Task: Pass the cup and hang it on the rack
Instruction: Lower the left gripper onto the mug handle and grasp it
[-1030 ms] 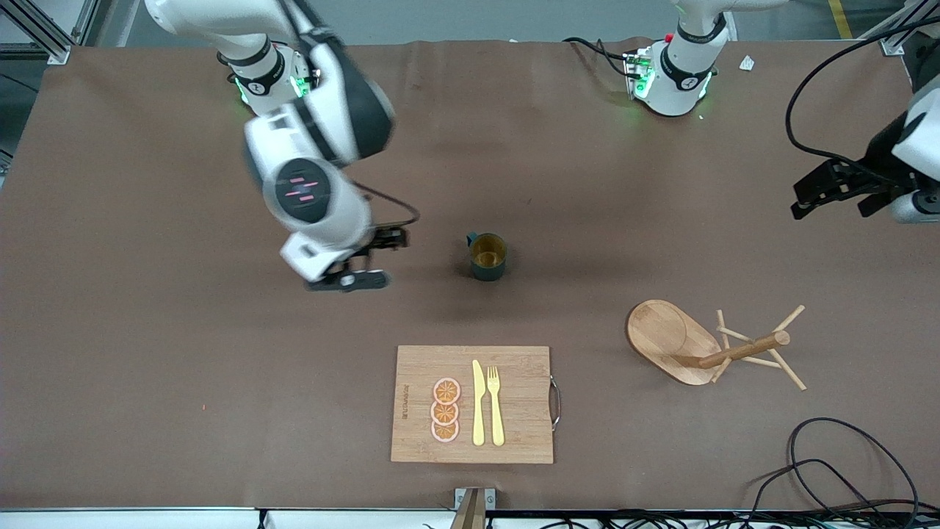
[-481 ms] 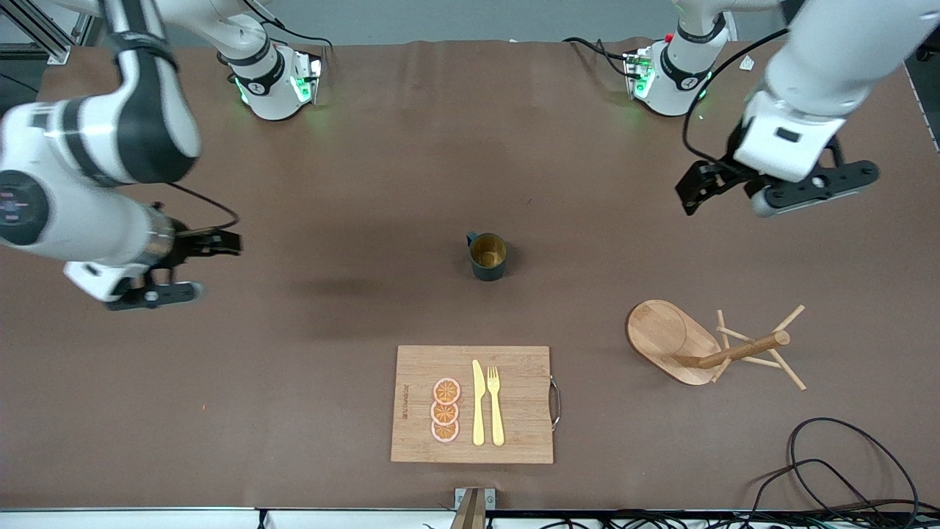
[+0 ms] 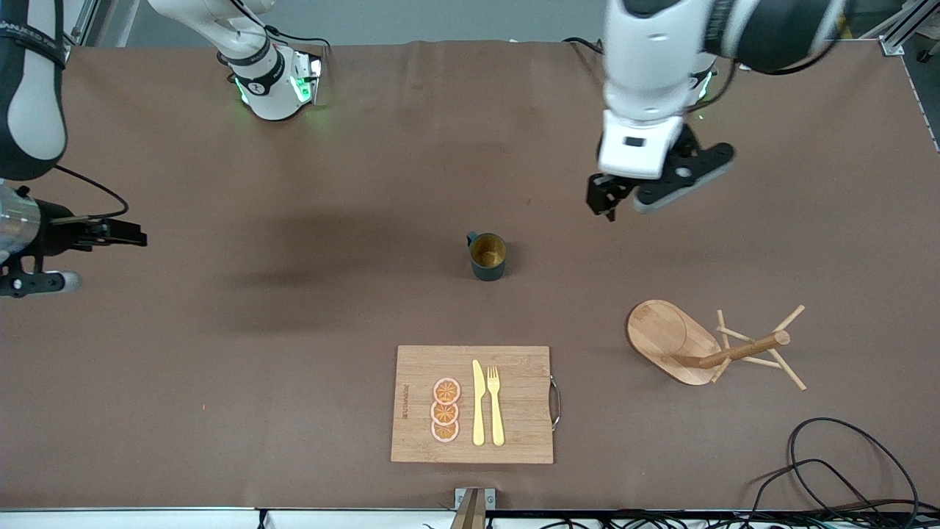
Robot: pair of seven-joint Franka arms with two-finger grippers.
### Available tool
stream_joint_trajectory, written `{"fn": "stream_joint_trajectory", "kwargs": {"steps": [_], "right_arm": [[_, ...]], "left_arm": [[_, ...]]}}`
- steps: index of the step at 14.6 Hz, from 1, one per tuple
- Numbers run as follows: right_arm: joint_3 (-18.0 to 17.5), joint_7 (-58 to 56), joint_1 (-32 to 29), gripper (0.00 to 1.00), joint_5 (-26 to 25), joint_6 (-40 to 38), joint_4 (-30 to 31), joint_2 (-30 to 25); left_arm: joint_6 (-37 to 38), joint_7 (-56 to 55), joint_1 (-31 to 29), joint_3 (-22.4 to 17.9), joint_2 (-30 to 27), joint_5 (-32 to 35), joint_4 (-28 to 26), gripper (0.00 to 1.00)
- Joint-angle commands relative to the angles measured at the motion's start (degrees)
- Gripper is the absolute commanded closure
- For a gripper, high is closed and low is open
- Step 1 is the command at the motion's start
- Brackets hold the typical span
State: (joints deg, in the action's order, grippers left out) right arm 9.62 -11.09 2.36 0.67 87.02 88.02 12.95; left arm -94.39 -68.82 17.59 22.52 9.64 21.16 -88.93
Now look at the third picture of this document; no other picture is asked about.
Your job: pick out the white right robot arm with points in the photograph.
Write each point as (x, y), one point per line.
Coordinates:
(264, 88)

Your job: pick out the yellow plastic knife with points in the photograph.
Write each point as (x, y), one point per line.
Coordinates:
(478, 411)

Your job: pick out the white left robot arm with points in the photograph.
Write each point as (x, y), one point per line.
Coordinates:
(646, 59)

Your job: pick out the bamboo cutting board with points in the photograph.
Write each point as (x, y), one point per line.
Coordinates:
(521, 411)

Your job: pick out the aluminium beam with bracket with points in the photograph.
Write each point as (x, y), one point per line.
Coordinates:
(470, 508)

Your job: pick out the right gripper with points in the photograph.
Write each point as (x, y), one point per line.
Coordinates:
(51, 232)

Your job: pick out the aluminium frame post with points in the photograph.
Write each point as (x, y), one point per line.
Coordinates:
(907, 33)
(81, 29)

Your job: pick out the yellow plastic fork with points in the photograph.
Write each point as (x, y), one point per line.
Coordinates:
(496, 415)

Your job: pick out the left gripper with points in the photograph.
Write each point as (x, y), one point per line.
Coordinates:
(606, 190)

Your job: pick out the grey base connector box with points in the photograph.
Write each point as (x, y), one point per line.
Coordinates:
(307, 77)

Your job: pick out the wooden cup rack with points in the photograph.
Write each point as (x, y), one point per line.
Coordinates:
(664, 334)

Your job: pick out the orange slice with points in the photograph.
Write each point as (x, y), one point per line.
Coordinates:
(446, 391)

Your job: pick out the teal cup with yellow inside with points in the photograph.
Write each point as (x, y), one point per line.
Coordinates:
(488, 266)

